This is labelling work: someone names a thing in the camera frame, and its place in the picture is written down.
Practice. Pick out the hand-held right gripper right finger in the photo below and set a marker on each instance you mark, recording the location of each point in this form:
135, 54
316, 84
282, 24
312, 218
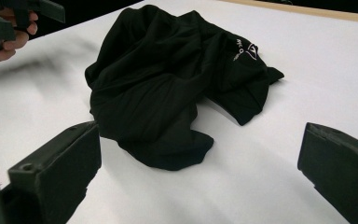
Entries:
341, 174

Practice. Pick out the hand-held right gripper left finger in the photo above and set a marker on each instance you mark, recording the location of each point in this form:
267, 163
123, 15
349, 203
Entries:
59, 174

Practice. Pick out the black garment with white logo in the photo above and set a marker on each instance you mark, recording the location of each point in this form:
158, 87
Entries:
155, 93

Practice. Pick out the white table cover sheet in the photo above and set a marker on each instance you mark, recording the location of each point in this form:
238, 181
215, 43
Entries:
307, 81

